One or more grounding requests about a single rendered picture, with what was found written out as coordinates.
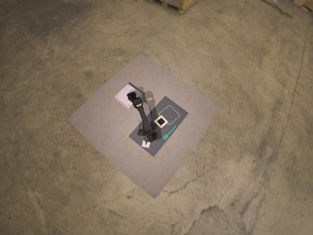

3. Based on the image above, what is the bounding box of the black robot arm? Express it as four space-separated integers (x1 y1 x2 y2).
127 92 156 142

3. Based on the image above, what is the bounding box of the grey flat mat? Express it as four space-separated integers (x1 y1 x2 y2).
129 96 188 157

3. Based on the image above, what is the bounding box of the beige square tile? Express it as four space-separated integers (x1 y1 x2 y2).
154 115 168 128

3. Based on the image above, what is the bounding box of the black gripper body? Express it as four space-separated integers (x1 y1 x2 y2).
138 129 158 139

